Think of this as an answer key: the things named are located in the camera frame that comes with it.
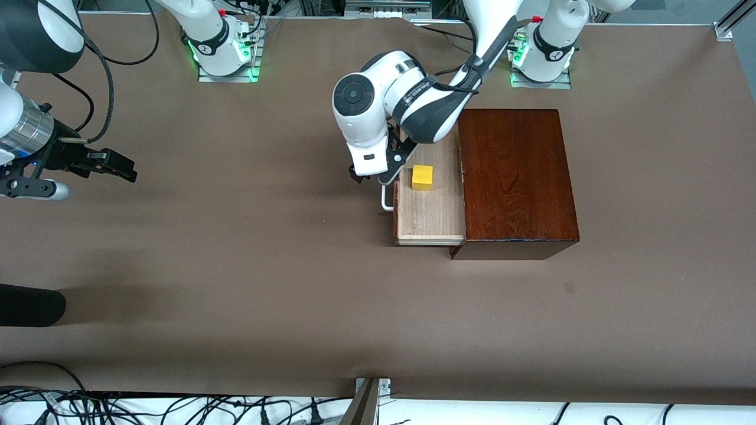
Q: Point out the aluminium table edge bracket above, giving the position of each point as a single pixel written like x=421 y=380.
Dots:
x=363 y=407

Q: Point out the yellow cube block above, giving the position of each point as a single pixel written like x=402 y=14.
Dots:
x=422 y=177

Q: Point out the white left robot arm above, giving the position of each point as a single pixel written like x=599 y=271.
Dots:
x=360 y=100

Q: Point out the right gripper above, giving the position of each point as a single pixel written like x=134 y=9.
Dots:
x=61 y=154

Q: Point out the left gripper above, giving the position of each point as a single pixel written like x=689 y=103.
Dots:
x=393 y=146

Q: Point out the dark brown wooden cabinet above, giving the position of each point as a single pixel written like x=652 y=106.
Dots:
x=514 y=177

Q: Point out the grey power strip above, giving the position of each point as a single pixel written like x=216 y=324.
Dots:
x=384 y=10

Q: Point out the aluminium right arm base plate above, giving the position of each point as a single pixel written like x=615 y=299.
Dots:
x=227 y=78

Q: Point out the light plywood panel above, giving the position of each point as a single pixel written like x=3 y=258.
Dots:
x=431 y=212

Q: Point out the black padded cylinder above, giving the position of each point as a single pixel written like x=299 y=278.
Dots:
x=29 y=304

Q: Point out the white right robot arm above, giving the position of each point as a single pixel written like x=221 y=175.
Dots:
x=35 y=35

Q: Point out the aluminium table side rail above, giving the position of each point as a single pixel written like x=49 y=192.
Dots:
x=9 y=77
x=725 y=29

